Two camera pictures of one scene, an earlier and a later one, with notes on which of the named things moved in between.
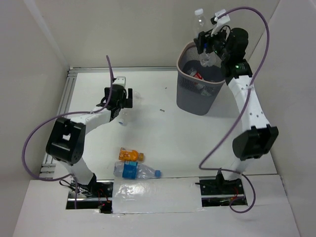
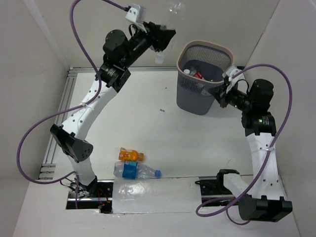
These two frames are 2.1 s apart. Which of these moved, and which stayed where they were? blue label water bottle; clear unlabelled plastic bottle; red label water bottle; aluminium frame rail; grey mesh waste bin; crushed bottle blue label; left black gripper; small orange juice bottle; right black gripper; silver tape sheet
Moved: right black gripper; clear unlabelled plastic bottle; blue label water bottle; left black gripper
Stayed: red label water bottle; silver tape sheet; crushed bottle blue label; aluminium frame rail; small orange juice bottle; grey mesh waste bin
